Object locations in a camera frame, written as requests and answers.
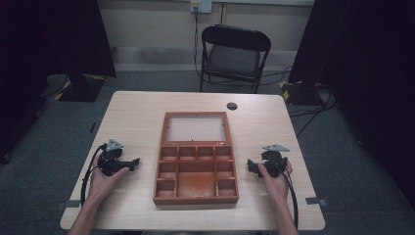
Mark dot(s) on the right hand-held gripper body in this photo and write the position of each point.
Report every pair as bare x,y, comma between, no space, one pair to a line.
274,160

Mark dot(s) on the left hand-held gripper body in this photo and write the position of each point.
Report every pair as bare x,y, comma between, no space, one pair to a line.
111,161

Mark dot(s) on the wooden compartment box with lid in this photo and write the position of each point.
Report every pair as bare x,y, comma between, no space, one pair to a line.
195,186

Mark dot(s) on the person's left hand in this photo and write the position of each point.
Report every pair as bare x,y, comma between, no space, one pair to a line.
102,184

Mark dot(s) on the person's right hand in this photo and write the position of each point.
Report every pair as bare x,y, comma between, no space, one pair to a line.
276,187

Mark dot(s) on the small black floor tape strip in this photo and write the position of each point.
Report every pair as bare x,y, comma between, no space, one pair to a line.
92,127

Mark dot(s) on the grey tape strip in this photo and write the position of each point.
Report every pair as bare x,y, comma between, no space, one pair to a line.
315,201
68,204

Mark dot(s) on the black stand base yellow tape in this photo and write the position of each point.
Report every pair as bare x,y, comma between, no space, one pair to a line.
300,93
81,88

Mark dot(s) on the black folding chair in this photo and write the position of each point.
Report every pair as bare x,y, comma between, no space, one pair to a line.
233,60

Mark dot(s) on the dark curtain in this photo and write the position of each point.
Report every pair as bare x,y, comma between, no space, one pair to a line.
368,65
49,39

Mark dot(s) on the white wall socket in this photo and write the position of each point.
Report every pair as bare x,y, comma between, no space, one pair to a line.
201,6

